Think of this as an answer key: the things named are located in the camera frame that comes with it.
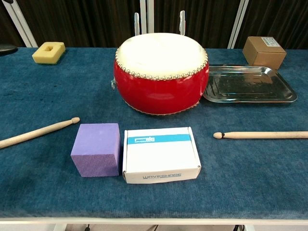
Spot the purple foam cube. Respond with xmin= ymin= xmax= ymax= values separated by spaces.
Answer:
xmin=70 ymin=123 xmax=121 ymax=178

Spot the yellow sponge with rectangular hole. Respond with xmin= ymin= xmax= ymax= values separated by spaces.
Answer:
xmin=32 ymin=41 xmax=66 ymax=65

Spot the white Waveshare carton box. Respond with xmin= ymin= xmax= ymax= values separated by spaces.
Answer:
xmin=122 ymin=127 xmax=202 ymax=185

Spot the blue table cloth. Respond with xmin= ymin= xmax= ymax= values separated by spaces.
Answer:
xmin=0 ymin=47 xmax=308 ymax=219

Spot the wooden drumstick with black ring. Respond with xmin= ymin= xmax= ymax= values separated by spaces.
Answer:
xmin=213 ymin=131 xmax=308 ymax=140

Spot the stainless steel tray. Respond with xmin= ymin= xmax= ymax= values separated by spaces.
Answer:
xmin=203 ymin=64 xmax=298 ymax=104

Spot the brown cardboard box with label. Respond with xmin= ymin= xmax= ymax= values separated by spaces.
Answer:
xmin=242 ymin=36 xmax=287 ymax=71

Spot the white clamp handle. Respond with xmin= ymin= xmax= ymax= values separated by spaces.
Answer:
xmin=134 ymin=12 xmax=140 ymax=36
xmin=179 ymin=10 xmax=186 ymax=36

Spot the red drum with white skin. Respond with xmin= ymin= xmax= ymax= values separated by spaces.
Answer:
xmin=111 ymin=33 xmax=210 ymax=116

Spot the black round object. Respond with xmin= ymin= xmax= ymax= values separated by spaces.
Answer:
xmin=0 ymin=43 xmax=19 ymax=57

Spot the white aluminium frame post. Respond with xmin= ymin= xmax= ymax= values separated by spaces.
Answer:
xmin=140 ymin=0 xmax=154 ymax=35
xmin=4 ymin=0 xmax=39 ymax=48
xmin=227 ymin=0 xmax=250 ymax=49

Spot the plain wooden drumstick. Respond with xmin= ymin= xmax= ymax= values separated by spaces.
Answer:
xmin=0 ymin=117 xmax=80 ymax=149

